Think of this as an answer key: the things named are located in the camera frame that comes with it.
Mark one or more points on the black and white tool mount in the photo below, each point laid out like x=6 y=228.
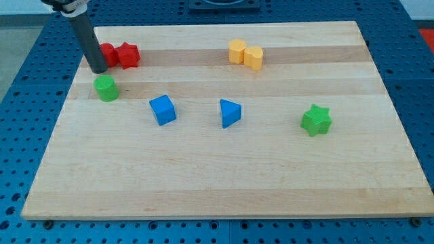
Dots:
x=68 y=8

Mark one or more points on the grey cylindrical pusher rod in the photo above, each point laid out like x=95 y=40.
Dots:
x=88 y=42

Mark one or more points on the green cylinder block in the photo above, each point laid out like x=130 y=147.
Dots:
x=106 y=88

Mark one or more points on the red cylinder block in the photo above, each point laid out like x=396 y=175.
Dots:
x=110 y=54

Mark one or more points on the red star block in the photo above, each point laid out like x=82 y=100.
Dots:
x=128 y=55

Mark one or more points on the blue cube block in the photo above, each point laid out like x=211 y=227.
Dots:
x=163 y=110

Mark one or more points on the yellow hexagon block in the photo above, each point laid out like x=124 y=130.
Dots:
x=236 y=51

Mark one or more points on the blue triangle block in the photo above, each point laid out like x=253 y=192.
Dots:
x=230 y=112

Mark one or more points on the yellow heart block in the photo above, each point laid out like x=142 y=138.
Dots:
x=253 y=57

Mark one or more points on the light wooden board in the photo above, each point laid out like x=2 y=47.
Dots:
x=112 y=161

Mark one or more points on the green star block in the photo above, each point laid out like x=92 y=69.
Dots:
x=316 y=120

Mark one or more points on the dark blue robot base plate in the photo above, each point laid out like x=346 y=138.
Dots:
x=222 y=5

